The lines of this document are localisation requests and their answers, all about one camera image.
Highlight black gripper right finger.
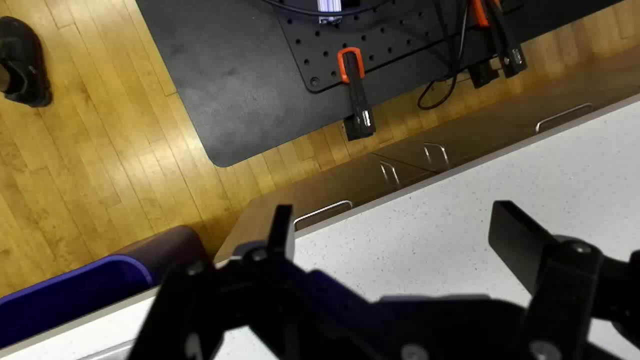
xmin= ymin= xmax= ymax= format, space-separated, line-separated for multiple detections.
xmin=487 ymin=200 xmax=602 ymax=295

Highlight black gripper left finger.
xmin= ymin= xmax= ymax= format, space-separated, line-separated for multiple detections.
xmin=236 ymin=204 xmax=293 ymax=261

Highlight blue bin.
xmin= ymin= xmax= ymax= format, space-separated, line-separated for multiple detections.
xmin=0 ymin=226 xmax=207 ymax=348

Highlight wooden lower cabinet drawers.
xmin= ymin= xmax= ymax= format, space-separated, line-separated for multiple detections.
xmin=214 ymin=48 xmax=640 ymax=261

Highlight black floor mat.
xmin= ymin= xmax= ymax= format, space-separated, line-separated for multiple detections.
xmin=136 ymin=0 xmax=619 ymax=165

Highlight orange black clamp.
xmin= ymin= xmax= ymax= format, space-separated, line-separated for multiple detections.
xmin=468 ymin=0 xmax=525 ymax=77
xmin=335 ymin=45 xmax=375 ymax=140

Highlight black shoe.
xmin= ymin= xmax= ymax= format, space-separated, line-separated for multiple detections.
xmin=0 ymin=16 xmax=52 ymax=108

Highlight black cable on floor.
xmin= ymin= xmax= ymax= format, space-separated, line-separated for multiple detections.
xmin=416 ymin=0 xmax=472 ymax=112

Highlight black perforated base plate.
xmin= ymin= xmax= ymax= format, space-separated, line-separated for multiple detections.
xmin=268 ymin=0 xmax=527 ymax=93

